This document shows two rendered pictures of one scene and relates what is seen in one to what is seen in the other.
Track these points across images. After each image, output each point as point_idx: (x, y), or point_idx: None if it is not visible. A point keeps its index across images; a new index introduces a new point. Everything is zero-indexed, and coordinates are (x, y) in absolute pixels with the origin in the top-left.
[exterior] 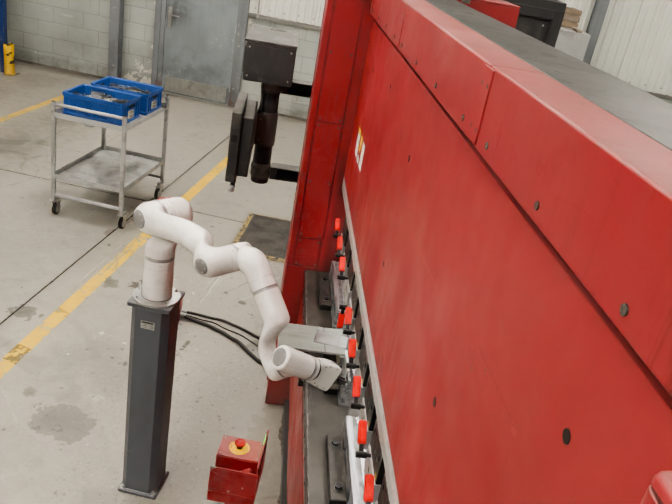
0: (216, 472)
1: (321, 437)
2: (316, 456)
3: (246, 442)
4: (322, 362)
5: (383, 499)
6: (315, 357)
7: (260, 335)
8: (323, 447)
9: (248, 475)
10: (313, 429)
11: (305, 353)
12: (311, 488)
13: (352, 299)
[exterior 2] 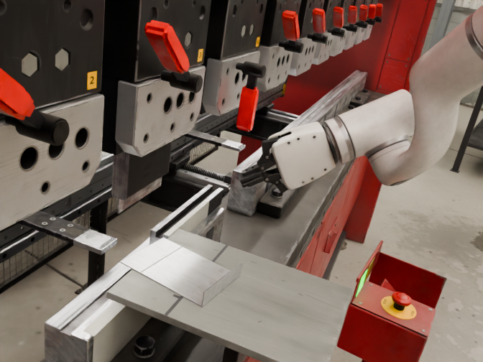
0: (433, 281)
1: (282, 223)
2: (302, 209)
3: (386, 312)
4: (317, 121)
5: (357, 6)
6: (330, 122)
7: (457, 120)
8: (287, 214)
9: (389, 258)
10: (290, 235)
11: (358, 110)
12: (324, 189)
13: (237, 41)
